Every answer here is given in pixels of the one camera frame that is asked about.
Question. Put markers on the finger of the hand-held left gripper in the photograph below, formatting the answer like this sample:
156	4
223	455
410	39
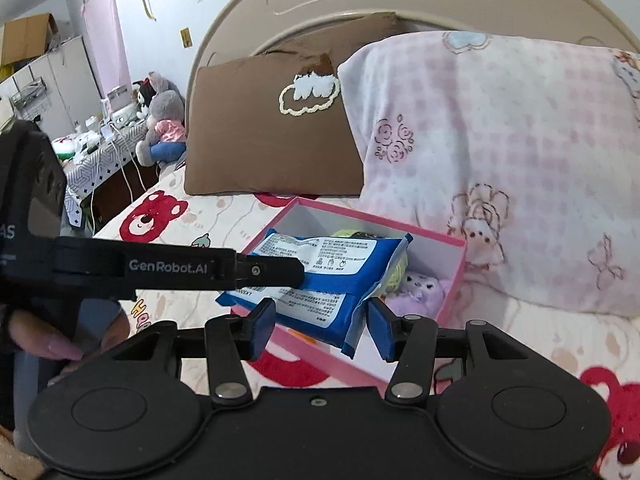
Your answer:
272	272

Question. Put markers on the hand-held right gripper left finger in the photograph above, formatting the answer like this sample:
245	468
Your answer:
262	329

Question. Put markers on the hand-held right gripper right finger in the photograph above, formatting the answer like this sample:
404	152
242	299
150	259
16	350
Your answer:
382	331

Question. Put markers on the purple plush toy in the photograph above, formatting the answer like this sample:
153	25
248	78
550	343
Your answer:
422	292

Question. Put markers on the green yarn ball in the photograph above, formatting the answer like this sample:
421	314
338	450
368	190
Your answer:
395	270

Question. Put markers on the pink cardboard box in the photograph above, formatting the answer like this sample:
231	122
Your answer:
325	360

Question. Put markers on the blue wet wipes pack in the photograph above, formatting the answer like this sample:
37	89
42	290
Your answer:
340	265

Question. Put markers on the person's left hand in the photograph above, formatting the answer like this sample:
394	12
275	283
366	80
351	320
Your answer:
35	332

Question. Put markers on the table with patterned cloth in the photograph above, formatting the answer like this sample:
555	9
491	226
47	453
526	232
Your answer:
95	170

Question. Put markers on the brown pillow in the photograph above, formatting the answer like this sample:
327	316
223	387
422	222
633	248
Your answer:
260	145

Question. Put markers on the grey plush toy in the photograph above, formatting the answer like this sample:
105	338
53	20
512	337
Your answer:
165	110

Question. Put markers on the black and white plush toy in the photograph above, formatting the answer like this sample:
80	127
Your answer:
142	97

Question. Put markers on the white cabinet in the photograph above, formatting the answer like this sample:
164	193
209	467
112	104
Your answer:
70	85

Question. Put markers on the beige fleece blanket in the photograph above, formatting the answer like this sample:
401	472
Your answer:
15	460

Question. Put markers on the pink checked pillow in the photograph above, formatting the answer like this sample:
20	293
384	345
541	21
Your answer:
500	135

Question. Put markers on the pink curtain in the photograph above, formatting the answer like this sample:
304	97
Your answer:
105	35

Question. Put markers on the yellow wall switch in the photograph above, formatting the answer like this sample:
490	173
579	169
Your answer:
186	38

